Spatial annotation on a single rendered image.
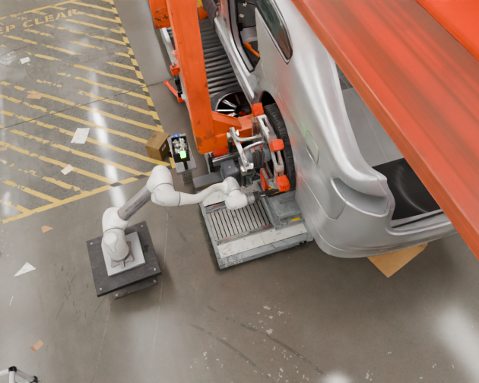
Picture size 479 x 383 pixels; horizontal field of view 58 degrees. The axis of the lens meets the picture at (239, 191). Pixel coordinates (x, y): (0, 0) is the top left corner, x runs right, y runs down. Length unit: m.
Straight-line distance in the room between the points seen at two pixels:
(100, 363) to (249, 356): 1.10
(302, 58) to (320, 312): 1.95
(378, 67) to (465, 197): 0.17
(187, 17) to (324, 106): 1.06
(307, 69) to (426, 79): 2.01
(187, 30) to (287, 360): 2.39
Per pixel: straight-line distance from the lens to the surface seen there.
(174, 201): 2.96
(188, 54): 3.00
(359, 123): 3.24
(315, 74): 2.43
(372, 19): 0.54
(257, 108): 3.17
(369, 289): 3.66
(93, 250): 3.64
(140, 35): 6.09
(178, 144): 3.72
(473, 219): 0.37
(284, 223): 3.66
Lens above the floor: 3.28
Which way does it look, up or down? 54 degrees down
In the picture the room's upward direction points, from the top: 5 degrees counter-clockwise
